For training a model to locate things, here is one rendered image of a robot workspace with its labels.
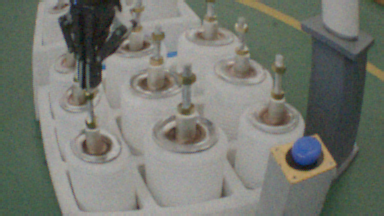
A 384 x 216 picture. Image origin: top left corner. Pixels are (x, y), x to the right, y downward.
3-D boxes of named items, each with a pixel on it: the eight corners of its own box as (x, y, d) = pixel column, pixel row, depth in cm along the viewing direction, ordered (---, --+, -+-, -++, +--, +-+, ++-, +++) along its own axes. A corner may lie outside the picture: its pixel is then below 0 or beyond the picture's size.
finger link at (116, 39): (118, 25, 60) (91, 53, 64) (126, 38, 60) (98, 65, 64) (134, 16, 62) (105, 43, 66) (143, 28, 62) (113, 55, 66)
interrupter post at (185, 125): (188, 145, 75) (189, 120, 74) (170, 138, 76) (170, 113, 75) (200, 135, 77) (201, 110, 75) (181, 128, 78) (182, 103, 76)
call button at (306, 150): (311, 146, 64) (314, 131, 63) (323, 164, 61) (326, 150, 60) (284, 155, 63) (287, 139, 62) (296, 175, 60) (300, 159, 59)
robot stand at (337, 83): (320, 130, 122) (327, 10, 107) (358, 153, 114) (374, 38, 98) (286, 162, 113) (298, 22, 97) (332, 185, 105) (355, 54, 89)
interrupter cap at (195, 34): (205, 25, 103) (205, 21, 103) (243, 39, 100) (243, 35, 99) (174, 38, 98) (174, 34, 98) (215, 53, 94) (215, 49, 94)
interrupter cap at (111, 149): (107, 125, 78) (106, 120, 78) (132, 159, 72) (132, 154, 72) (63, 138, 75) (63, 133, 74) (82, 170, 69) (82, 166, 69)
